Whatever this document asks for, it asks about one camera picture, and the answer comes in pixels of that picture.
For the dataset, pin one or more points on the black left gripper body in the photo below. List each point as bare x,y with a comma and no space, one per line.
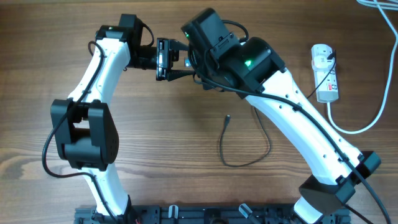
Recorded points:
163,59

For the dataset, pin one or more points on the white charger adapter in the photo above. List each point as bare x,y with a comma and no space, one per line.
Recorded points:
321,63

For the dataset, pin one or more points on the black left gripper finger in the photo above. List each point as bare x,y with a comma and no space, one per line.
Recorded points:
176,74
178,46

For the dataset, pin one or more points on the white power strip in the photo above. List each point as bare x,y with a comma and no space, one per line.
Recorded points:
326,87

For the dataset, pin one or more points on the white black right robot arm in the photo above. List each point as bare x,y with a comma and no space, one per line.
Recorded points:
255,72

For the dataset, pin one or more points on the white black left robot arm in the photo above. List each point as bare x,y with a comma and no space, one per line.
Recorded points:
83,128

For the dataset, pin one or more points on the blue screen smartphone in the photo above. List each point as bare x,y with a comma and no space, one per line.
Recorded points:
187,62

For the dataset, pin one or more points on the black mounting rail base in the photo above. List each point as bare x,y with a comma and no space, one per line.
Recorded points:
271,213

